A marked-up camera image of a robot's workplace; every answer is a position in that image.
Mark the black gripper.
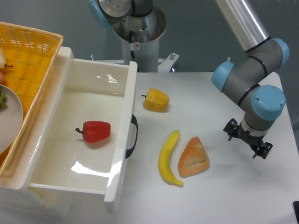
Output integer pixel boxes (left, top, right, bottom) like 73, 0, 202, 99
223, 118, 273, 159

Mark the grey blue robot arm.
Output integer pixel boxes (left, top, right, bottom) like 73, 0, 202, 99
89, 0, 290, 158

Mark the white drawer cabinet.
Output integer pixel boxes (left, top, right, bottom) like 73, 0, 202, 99
0, 47, 73, 217

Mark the toy croissant bread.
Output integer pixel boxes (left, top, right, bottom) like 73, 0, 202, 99
178, 136, 210, 178

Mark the yellow toy banana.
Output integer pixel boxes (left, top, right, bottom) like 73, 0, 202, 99
158, 130, 183, 187

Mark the yellow toy bell pepper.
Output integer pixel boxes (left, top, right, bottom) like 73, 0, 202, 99
142, 88, 170, 112

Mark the red toy bell pepper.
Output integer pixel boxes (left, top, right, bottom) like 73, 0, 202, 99
75, 120, 111, 143

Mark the yellow woven basket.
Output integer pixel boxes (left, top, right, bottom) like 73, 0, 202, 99
0, 22, 63, 178

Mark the grey plate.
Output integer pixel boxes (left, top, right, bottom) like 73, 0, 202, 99
0, 85, 23, 154

